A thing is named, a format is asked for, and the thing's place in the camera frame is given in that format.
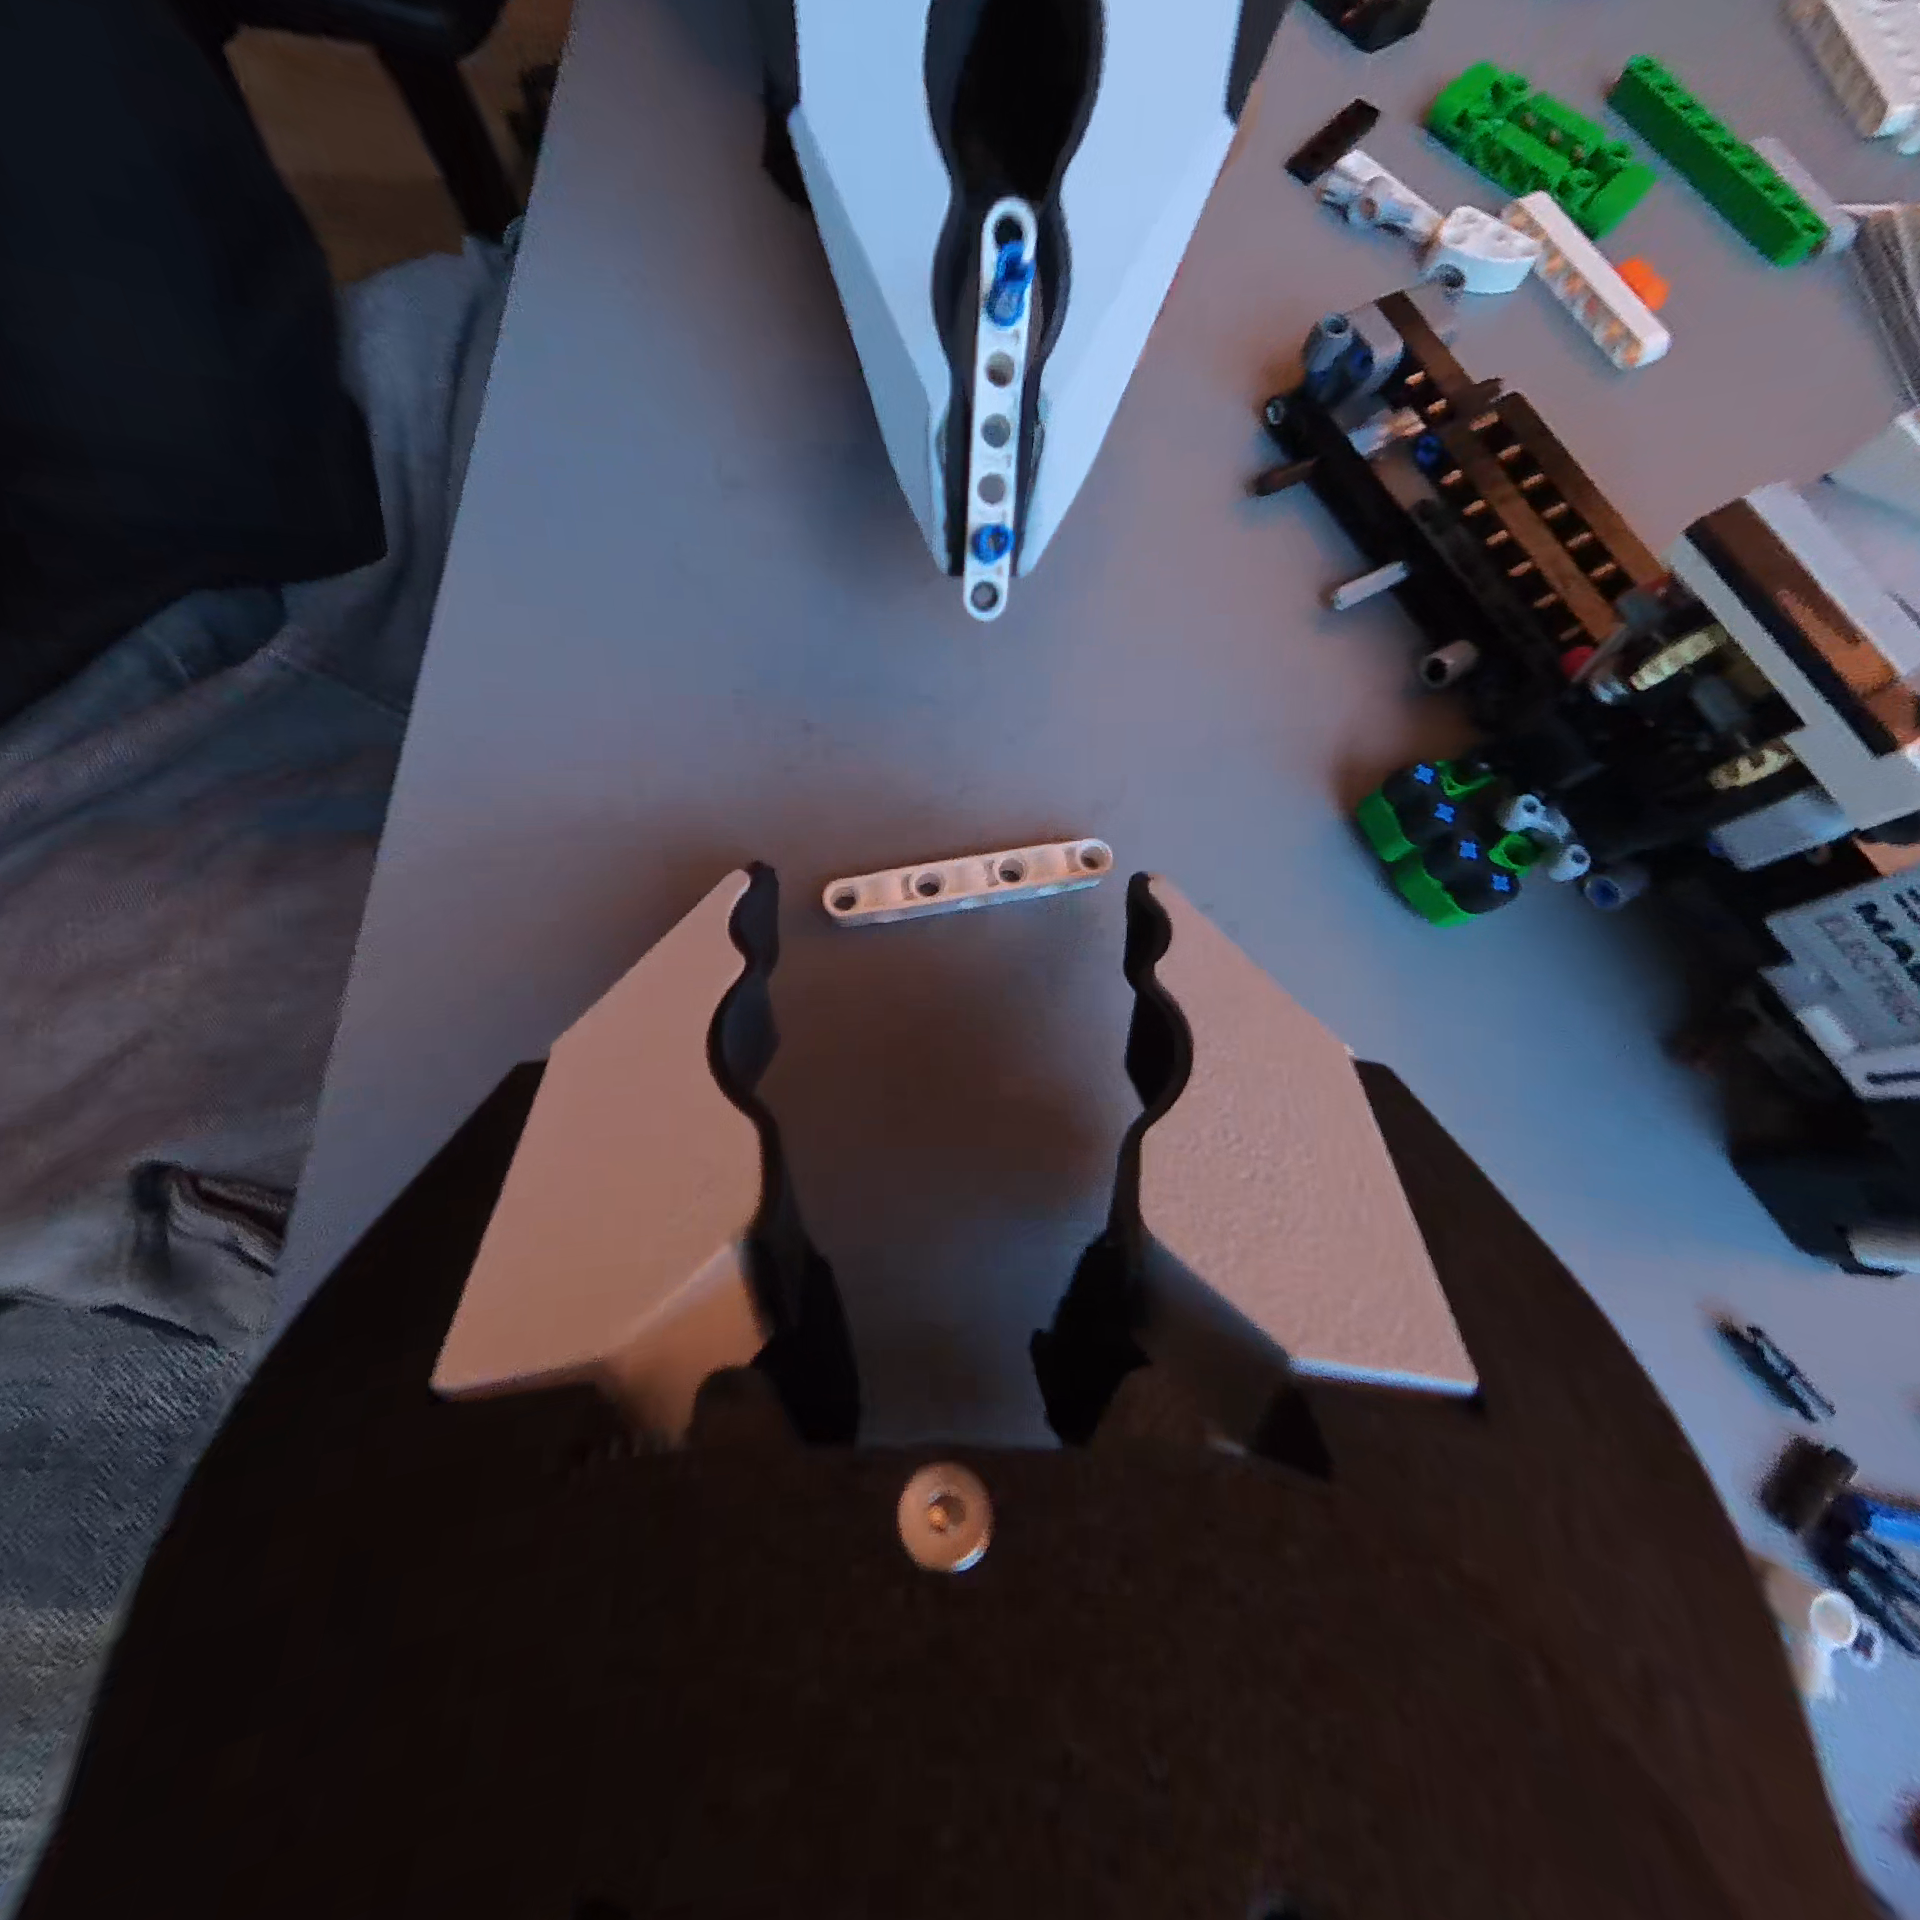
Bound white curved lego piece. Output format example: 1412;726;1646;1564
1310;147;1543;296

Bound long green lego beam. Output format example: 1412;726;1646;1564
1606;53;1857;272

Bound flat black lego piece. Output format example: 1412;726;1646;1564
1283;100;1382;186

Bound white lego beam blue pins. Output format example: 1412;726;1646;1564
960;194;1044;623

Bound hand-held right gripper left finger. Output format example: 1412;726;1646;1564
427;860;862;1447

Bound white lego beam orange pin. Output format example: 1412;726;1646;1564
1503;189;1674;370

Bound green black lego wheel assembly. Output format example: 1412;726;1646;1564
1353;757;1594;930

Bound plain white lego beam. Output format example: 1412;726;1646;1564
820;837;1117;934

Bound small white lego connector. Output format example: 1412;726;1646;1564
1782;1584;1880;1699

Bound black lego axle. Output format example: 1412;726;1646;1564
1716;1317;1837;1423

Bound black chair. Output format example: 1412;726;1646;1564
224;0;574;246

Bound green lego block piece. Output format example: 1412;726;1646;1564
1423;59;1656;242

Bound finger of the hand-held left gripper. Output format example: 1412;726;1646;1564
1017;0;1244;583
784;0;982;583

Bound person's black top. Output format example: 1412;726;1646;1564
0;0;394;726

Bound black white lego technic model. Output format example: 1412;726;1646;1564
1249;290;1920;1277

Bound black lego block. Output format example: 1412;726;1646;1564
1302;0;1437;56

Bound white lego brick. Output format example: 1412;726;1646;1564
1782;0;1920;139

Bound blue black lego pieces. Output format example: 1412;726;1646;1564
1760;1436;1920;1652

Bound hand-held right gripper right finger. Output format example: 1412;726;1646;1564
1027;867;1483;1447

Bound person's grey pants leg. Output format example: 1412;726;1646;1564
0;239;513;1920

